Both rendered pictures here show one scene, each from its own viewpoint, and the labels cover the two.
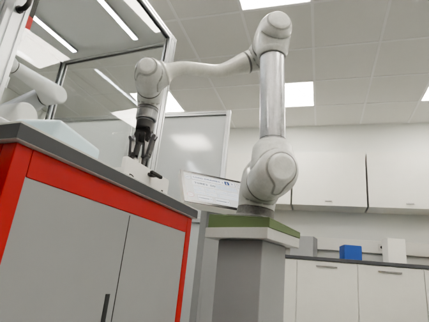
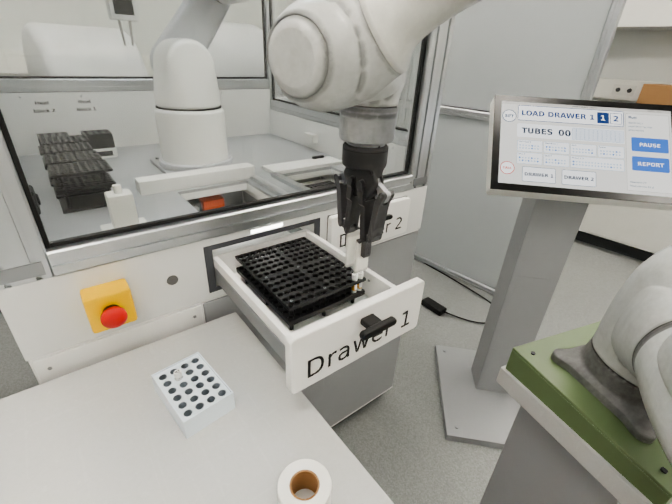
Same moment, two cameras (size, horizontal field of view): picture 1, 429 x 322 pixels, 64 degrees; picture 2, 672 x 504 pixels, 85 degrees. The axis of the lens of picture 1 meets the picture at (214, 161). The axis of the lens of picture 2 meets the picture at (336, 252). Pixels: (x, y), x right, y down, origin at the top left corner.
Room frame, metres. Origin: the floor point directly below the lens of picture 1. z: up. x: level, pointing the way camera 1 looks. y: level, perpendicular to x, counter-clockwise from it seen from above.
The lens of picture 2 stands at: (0.78, 0.06, 1.29)
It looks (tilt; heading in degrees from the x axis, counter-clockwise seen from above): 28 degrees down; 27
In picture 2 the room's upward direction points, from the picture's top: 3 degrees clockwise
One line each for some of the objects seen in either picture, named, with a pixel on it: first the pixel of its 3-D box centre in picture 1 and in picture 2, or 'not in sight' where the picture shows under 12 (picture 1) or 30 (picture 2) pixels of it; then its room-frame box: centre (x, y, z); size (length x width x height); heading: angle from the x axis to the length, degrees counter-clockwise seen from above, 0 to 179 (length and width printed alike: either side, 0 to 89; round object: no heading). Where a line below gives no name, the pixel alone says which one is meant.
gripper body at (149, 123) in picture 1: (143, 131); (363, 170); (1.34, 0.30, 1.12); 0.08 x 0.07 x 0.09; 66
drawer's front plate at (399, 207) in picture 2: not in sight; (370, 224); (1.65, 0.41, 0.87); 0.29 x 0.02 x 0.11; 156
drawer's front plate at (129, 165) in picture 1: (145, 183); (361, 330); (1.24, 0.24, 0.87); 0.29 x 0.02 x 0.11; 156
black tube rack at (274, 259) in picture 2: not in sight; (298, 279); (1.32, 0.42, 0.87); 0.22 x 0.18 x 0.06; 66
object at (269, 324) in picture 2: not in sight; (295, 279); (1.32, 0.43, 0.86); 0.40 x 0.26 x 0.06; 66
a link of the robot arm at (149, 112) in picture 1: (146, 115); (367, 124); (1.34, 0.30, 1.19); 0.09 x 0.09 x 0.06
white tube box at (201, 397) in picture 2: not in sight; (193, 391); (1.05, 0.46, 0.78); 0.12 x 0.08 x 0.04; 73
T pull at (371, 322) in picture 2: (153, 174); (373, 323); (1.23, 0.22, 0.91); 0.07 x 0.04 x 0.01; 156
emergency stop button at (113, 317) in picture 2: not in sight; (113, 315); (1.04, 0.62, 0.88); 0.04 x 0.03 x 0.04; 156
